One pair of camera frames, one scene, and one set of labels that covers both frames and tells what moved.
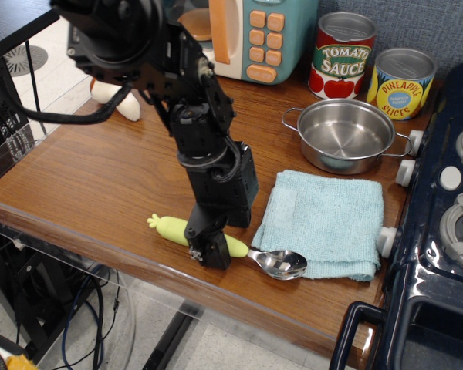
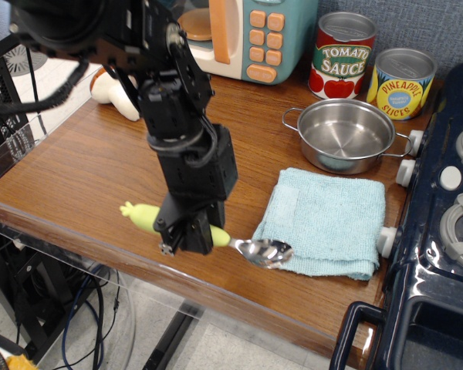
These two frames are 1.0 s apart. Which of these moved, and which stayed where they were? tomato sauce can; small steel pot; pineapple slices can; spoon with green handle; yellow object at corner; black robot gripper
Moved: spoon with green handle; black robot gripper
Stayed: pineapple slices can; yellow object at corner; small steel pot; tomato sauce can
